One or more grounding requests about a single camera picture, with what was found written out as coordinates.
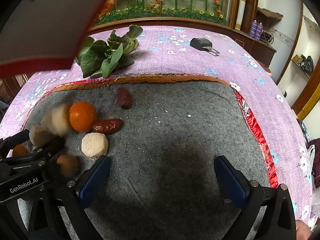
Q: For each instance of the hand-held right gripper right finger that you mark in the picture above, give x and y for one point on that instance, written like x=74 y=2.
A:
x=231 y=182

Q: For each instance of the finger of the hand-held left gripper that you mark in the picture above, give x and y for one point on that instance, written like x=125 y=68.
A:
x=15 y=138
x=47 y=147

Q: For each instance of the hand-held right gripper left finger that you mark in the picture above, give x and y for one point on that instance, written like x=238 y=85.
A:
x=93 y=180

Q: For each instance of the orange mandarin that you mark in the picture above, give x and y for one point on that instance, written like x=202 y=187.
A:
x=20 y=150
x=82 y=116

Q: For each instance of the red shallow cardboard box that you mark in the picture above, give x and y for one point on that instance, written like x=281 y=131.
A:
x=50 y=17

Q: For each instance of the red dried date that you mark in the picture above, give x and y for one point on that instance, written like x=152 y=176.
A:
x=108 y=125
x=123 y=98

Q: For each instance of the grey felt mat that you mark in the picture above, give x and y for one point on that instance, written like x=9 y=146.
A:
x=175 y=142

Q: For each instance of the dark purple cloth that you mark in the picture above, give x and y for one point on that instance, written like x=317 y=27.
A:
x=315 y=155

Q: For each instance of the green bok choy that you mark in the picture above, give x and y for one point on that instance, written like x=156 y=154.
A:
x=100 y=55

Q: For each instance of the dark wooden cabinet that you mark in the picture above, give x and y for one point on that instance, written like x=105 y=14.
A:
x=260 y=50

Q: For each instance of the purple floral tablecloth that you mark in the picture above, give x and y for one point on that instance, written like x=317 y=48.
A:
x=175 y=55

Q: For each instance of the black bag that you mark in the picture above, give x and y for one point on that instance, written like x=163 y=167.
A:
x=307 y=62

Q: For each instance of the small black device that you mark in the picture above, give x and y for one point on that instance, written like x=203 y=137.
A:
x=200 y=43

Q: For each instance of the purple spray bottle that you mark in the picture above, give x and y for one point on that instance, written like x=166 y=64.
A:
x=260 y=30
x=254 y=28

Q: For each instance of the white yellow striped post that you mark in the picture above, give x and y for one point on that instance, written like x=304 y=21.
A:
x=241 y=5

